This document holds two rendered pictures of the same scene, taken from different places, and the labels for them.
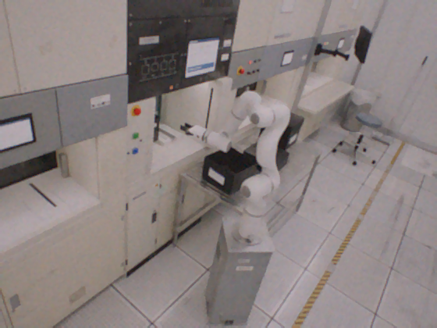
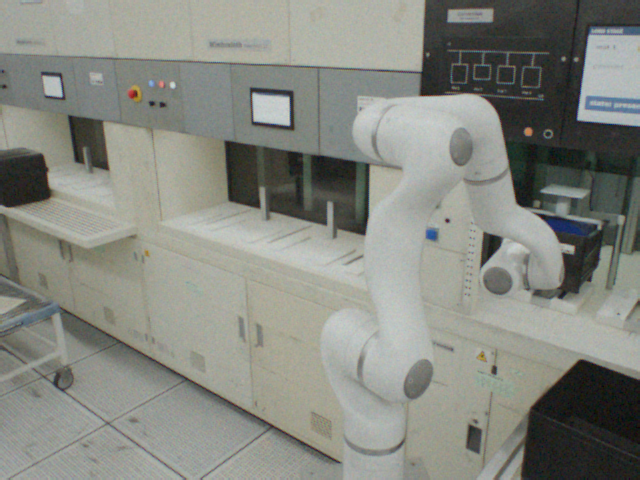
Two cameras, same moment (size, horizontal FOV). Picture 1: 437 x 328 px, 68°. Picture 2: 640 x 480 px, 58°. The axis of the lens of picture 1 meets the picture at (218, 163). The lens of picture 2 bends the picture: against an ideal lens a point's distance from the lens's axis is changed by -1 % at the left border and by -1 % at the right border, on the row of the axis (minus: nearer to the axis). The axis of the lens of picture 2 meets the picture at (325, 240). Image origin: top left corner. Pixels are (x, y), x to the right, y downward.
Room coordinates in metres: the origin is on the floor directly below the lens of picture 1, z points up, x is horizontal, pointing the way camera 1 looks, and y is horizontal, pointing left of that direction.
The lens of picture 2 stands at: (1.44, -1.16, 1.68)
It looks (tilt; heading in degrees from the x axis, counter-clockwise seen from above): 20 degrees down; 98
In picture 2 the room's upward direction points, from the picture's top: straight up
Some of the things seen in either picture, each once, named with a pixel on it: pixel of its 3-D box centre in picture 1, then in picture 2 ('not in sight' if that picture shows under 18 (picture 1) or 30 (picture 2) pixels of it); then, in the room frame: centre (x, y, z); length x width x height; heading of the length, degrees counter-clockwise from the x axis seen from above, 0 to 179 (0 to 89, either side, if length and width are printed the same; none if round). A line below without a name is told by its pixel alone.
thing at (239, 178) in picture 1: (229, 169); (612, 440); (1.91, -0.08, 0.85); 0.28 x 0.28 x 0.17; 54
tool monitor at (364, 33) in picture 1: (346, 44); not in sight; (3.39, -0.99, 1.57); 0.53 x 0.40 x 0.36; 59
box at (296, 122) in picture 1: (280, 128); not in sight; (2.67, -0.49, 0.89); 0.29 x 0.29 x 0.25; 61
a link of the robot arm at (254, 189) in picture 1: (254, 195); (364, 374); (1.38, -0.22, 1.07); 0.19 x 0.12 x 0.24; 136
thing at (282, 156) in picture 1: (265, 155); not in sight; (2.25, -0.36, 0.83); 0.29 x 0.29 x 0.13; 61
